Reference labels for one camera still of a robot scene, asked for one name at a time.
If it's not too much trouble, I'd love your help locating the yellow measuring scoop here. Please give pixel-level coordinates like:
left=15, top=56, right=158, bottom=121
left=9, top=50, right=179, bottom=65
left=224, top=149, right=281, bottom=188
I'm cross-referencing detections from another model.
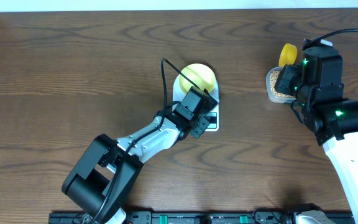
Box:
left=278, top=43, right=298, bottom=67

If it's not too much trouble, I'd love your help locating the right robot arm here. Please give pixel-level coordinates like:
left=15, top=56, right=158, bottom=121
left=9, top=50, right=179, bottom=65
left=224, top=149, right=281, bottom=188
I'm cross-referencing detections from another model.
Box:
left=274, top=45, right=358, bottom=223

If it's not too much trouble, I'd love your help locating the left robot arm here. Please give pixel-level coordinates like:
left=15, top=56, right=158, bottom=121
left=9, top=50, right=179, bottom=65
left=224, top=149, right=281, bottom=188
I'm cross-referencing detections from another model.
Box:
left=62, top=86, right=219, bottom=223

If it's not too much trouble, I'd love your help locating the white kitchen scale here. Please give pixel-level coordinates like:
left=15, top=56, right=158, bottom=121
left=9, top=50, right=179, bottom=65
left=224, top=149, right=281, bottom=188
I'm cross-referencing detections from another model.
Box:
left=173, top=76, right=219, bottom=132

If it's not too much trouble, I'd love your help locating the pale yellow bowl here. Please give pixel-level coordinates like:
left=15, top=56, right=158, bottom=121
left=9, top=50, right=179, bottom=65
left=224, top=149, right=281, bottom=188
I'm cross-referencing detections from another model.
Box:
left=181, top=63, right=216, bottom=92

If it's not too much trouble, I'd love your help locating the clear container of soybeans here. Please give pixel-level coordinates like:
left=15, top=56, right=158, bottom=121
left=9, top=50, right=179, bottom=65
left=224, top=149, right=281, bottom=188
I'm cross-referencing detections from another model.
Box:
left=266, top=67, right=295, bottom=104

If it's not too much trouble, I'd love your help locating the black left camera cable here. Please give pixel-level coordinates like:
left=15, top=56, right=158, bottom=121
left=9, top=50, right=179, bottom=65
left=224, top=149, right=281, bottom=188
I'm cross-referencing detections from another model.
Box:
left=85, top=57, right=213, bottom=224

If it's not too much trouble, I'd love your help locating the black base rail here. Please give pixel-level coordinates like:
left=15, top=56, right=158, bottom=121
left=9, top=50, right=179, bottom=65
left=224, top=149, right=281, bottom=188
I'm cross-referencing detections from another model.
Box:
left=48, top=203, right=356, bottom=224

